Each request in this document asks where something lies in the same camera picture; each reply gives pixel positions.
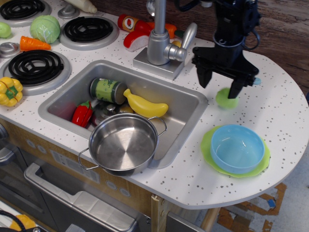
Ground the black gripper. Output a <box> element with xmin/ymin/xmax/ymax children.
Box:
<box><xmin>192</xmin><ymin>42</ymin><xmax>259</xmax><ymax>99</ymax></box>

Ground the green toy broccoli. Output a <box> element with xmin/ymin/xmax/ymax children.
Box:
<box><xmin>215</xmin><ymin>87</ymin><xmax>239</xmax><ymax>109</ymax></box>

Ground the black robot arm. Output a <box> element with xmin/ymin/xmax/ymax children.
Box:
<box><xmin>192</xmin><ymin>0</ymin><xmax>261</xmax><ymax>99</ymax></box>

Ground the grey toy faucet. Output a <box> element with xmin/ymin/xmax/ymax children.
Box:
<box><xmin>133</xmin><ymin>0</ymin><xmax>197</xmax><ymax>80</ymax></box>

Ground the light green plastic plate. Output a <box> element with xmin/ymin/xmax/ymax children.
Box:
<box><xmin>200</xmin><ymin>126</ymin><xmax>270</xmax><ymax>178</ymax></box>

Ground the blue plastic bowl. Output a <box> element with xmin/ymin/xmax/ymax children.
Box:
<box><xmin>210</xmin><ymin>125</ymin><xmax>265</xmax><ymax>174</ymax></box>

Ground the orange toy carrot behind faucet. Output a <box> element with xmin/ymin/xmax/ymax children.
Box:
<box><xmin>147</xmin><ymin>22</ymin><xmax>177</xmax><ymax>39</ymax></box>

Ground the yellow toy banana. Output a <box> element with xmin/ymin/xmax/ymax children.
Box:
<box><xmin>123</xmin><ymin>88</ymin><xmax>169</xmax><ymax>118</ymax></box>

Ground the red white toy sushi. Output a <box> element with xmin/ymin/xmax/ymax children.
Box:
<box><xmin>123</xmin><ymin>30</ymin><xmax>149</xmax><ymax>52</ymax></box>

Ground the red toy sauce bottle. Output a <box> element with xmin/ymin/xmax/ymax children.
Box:
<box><xmin>117</xmin><ymin>14</ymin><xmax>139</xmax><ymax>32</ymax></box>

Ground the green toy can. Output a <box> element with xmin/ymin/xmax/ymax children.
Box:
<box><xmin>90</xmin><ymin>78</ymin><xmax>127</xmax><ymax>104</ymax></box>

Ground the steel pot lid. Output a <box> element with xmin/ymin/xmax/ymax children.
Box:
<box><xmin>90</xmin><ymin>102</ymin><xmax>126</xmax><ymax>127</ymax></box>

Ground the red toy pepper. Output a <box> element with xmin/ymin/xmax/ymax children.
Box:
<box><xmin>71</xmin><ymin>101</ymin><xmax>93</xmax><ymax>128</ymax></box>

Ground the cream toy bottle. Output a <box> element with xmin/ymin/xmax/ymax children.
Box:
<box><xmin>65</xmin><ymin>0</ymin><xmax>98</xmax><ymax>14</ymax></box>

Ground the grey toy sink basin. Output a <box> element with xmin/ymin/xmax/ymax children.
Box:
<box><xmin>38</xmin><ymin>60</ymin><xmax>208</xmax><ymax>169</ymax></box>

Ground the rear grey stove knob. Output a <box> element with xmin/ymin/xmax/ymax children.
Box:
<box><xmin>57</xmin><ymin>4</ymin><xmax>80</xmax><ymax>19</ymax></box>

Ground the grey stove knob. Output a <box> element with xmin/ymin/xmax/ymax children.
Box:
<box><xmin>57</xmin><ymin>4</ymin><xmax>80</xmax><ymax>19</ymax></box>
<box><xmin>0</xmin><ymin>42</ymin><xmax>20</xmax><ymax>58</ymax></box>

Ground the front left black burner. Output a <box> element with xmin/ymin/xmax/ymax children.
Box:
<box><xmin>0</xmin><ymin>50</ymin><xmax>71</xmax><ymax>96</ymax></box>

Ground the green toy cabbage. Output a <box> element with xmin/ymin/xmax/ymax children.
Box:
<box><xmin>29</xmin><ymin>15</ymin><xmax>61</xmax><ymax>44</ymax></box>

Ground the yellow toy bell pepper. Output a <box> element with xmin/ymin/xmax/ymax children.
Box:
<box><xmin>0</xmin><ymin>77</ymin><xmax>23</xmax><ymax>107</ymax></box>

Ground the rear left black burner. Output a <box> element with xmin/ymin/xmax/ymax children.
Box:
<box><xmin>0</xmin><ymin>0</ymin><xmax>52</xmax><ymax>28</ymax></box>

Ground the light green toy fruit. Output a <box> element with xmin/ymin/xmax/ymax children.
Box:
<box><xmin>0</xmin><ymin>22</ymin><xmax>12</xmax><ymax>38</ymax></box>

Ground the yellow toy on floor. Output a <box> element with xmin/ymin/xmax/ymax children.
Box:
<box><xmin>9</xmin><ymin>215</ymin><xmax>37</xmax><ymax>231</ymax></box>

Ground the blue handled toy knife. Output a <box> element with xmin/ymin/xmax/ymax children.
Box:
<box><xmin>253</xmin><ymin>77</ymin><xmax>261</xmax><ymax>85</ymax></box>

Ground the steel pan with handles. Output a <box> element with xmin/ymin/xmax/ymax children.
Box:
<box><xmin>87</xmin><ymin>113</ymin><xmax>167</xmax><ymax>176</ymax></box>

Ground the grey oven door handle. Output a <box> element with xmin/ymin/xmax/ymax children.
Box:
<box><xmin>24</xmin><ymin>163</ymin><xmax>139</xmax><ymax>232</ymax></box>

